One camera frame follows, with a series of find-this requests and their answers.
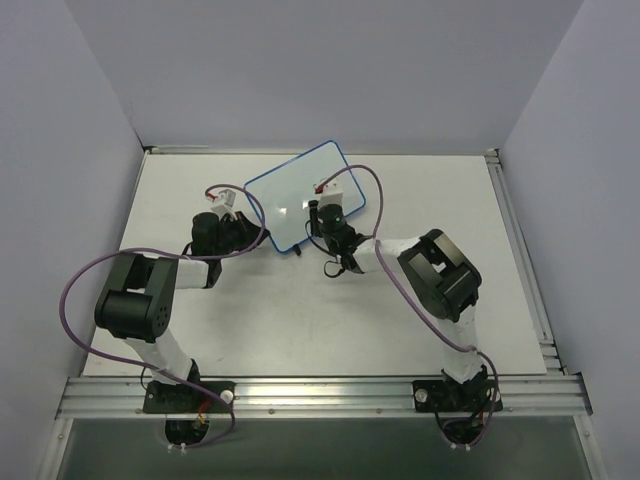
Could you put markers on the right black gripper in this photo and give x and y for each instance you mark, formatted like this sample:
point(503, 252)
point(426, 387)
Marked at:
point(314, 212)

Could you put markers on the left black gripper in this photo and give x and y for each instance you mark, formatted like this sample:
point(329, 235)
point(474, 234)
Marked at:
point(245, 228)

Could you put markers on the blue framed whiteboard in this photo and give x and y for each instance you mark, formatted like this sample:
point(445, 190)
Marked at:
point(284, 191)

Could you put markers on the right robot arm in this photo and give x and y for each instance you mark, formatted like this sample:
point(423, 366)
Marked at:
point(431, 273)

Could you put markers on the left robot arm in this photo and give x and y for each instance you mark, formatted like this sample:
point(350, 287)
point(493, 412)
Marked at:
point(136, 302)

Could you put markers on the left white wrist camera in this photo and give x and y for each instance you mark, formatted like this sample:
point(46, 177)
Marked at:
point(222, 202)

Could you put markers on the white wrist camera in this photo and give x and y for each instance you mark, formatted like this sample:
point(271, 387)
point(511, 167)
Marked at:
point(331, 193)
point(222, 202)

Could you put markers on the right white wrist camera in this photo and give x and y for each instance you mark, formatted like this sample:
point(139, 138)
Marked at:
point(331, 193)

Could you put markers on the aluminium front rail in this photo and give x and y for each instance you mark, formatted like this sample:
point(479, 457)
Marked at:
point(317, 397)

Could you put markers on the aluminium rail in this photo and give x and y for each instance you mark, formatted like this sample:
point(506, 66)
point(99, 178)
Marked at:
point(317, 397)
point(538, 313)

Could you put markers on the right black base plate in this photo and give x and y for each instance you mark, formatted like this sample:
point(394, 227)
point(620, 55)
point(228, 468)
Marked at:
point(448, 396)

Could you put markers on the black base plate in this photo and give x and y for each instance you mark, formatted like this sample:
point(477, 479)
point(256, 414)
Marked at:
point(448, 396)
point(163, 398)

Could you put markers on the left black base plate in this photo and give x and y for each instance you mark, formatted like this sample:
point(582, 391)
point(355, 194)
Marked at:
point(163, 398)

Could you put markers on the aluminium right side rail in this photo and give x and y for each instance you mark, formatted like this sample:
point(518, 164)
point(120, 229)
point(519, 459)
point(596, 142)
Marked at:
point(538, 313)

